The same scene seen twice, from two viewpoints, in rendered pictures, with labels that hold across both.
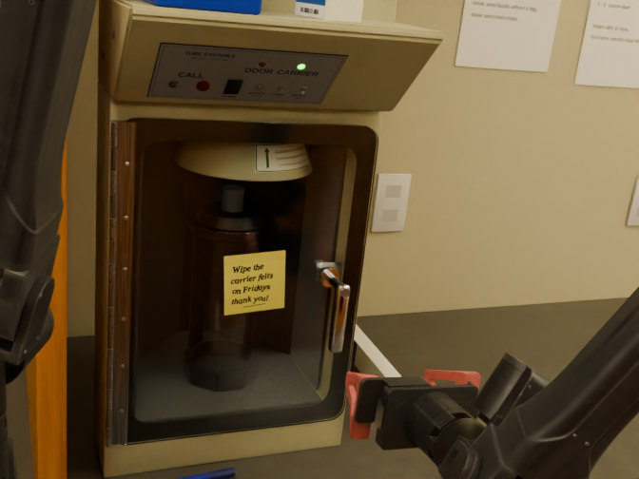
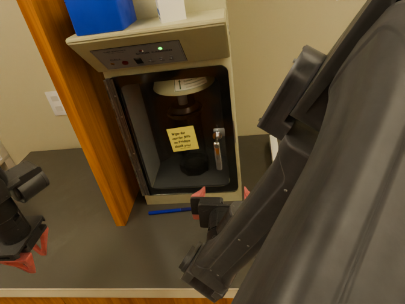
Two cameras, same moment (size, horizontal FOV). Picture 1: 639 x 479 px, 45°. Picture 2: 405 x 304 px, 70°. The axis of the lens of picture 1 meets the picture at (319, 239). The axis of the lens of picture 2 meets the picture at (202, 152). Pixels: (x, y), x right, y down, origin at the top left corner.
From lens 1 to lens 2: 0.47 m
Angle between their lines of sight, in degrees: 34
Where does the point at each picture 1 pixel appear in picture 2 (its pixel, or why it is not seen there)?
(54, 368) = (100, 175)
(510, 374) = (227, 216)
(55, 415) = (106, 190)
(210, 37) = (106, 45)
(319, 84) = (177, 53)
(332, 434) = (237, 196)
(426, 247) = not seen: hidden behind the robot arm
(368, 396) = (194, 204)
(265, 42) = (132, 42)
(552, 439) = (202, 268)
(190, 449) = (176, 198)
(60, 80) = not seen: outside the picture
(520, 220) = not seen: hidden behind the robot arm
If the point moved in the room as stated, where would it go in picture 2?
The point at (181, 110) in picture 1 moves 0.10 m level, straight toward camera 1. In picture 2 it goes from (131, 70) to (109, 86)
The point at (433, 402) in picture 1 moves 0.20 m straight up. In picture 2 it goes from (216, 213) to (202, 128)
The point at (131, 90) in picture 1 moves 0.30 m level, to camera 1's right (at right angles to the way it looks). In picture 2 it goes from (100, 68) to (214, 73)
